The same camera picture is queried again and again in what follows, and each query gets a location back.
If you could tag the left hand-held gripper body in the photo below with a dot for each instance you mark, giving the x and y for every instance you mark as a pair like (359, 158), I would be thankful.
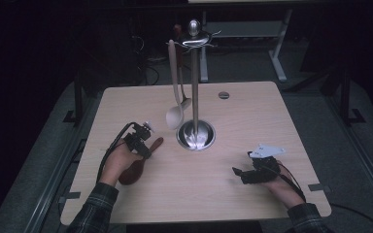
(136, 137)

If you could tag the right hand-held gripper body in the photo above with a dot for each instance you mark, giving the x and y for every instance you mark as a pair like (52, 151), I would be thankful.
(262, 171)

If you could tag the beige ladle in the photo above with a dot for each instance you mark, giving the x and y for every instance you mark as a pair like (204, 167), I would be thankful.
(174, 118)

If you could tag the steel utensil rack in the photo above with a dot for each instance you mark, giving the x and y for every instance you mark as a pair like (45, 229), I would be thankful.
(195, 97)

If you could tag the person's left hand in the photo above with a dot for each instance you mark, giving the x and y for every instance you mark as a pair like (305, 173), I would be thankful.
(118, 166)

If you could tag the person's right hand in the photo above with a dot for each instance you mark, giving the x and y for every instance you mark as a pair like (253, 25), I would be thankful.
(283, 191)

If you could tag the grey tape strip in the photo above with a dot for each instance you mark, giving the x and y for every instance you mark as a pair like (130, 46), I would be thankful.
(69, 195)
(317, 187)

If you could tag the black metal stand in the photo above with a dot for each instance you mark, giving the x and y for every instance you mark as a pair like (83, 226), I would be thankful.
(77, 103)
(345, 97)

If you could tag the grey round table grommet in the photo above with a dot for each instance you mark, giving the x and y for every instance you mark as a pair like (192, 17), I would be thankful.
(223, 95)

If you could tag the aluminium rail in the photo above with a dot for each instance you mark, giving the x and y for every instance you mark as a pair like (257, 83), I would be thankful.
(359, 152)
(61, 155)

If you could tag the white metal desk frame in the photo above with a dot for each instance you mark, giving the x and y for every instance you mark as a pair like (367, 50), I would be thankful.
(273, 48)

